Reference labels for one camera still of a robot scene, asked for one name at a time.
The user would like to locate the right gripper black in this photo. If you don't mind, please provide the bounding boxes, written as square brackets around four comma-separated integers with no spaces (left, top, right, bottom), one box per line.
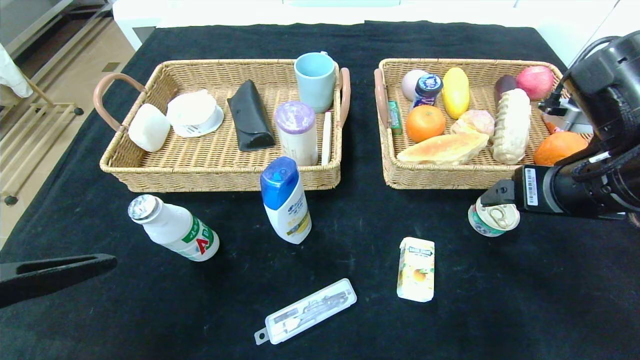
[480,151,602,219]

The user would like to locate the teal pull-tab tin can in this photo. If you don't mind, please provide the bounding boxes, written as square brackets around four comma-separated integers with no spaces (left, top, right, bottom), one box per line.
[467,195,521,238]

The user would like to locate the toy croissant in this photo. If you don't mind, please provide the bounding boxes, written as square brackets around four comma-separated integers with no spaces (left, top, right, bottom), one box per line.
[396,131,491,166]

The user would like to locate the yellow juice carton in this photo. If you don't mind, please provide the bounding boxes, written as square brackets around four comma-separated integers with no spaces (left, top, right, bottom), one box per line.
[396,237,436,303]

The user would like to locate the white shampoo bottle blue cap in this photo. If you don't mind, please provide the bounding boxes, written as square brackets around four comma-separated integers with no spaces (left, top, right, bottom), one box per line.
[260,156,313,245]

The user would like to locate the long cream toy bread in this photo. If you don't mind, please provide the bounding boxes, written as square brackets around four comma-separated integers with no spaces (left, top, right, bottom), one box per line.
[490,88,532,166]

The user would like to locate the large toy orange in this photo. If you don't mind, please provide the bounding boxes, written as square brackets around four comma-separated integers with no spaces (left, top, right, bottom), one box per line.
[533,131,590,167]

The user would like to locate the pink and yellow toy bun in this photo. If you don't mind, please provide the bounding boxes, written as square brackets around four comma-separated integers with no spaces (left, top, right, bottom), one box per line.
[450,109,496,136]

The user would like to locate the small toy orange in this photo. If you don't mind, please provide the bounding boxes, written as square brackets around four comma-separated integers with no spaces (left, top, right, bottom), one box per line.
[405,105,447,144]

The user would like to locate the dark purple toy plum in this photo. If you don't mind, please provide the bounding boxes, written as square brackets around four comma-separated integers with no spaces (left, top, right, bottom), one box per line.
[494,75,518,103]

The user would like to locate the yellow toy mango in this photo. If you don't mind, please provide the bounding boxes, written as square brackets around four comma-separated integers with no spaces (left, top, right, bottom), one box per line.
[441,67,471,121]

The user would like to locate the red toy apple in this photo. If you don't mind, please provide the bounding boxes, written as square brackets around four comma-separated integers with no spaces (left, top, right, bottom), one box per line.
[515,66,555,102]

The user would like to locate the jar with dark blue lid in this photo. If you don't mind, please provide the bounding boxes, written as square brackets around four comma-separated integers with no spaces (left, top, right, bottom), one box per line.
[411,74,444,112]

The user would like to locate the green gum pack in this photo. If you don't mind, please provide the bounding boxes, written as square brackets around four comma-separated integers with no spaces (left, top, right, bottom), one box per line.
[387,100,403,137]

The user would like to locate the pale pink toy egg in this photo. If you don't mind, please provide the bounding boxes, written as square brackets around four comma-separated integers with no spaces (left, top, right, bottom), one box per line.
[401,70,430,102]

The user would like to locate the white flat stick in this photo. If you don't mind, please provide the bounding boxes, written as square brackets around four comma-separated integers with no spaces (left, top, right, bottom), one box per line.
[321,111,333,167]

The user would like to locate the white canister purple lid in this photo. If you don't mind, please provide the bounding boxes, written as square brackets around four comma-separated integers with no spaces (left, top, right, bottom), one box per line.
[274,101,319,167]

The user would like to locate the light blue mug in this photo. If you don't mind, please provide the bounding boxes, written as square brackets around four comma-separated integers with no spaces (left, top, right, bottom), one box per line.
[294,52,337,115]

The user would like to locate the clear plastic toothbrush case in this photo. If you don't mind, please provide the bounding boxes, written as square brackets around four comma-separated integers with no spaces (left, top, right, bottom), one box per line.
[254,278,358,346]

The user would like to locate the black glasses pouch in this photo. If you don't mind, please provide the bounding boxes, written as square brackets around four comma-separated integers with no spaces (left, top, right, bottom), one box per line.
[227,80,277,153]

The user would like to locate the white plastic cup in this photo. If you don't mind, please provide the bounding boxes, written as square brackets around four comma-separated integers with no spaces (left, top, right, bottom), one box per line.
[166,90,225,139]

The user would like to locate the white milk drink bottle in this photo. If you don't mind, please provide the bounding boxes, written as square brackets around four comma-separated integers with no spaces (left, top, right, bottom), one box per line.
[127,194,221,262]

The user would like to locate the white soap bar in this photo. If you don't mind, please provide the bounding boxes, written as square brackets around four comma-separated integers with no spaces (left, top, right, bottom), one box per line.
[128,103,172,154]

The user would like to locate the gold metal wheeled rack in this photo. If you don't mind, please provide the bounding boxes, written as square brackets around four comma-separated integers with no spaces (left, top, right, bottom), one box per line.
[0,75,86,207]

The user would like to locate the grey low shelf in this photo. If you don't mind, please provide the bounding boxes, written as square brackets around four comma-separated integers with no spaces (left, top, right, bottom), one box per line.
[0,0,117,81]

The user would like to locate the white hanging cloth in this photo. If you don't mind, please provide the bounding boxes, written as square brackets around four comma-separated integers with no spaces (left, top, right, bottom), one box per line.
[0,44,35,99]

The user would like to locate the wicker basket brown handles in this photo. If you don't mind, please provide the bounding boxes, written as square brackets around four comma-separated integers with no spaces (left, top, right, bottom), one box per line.
[93,59,352,194]
[373,58,601,191]

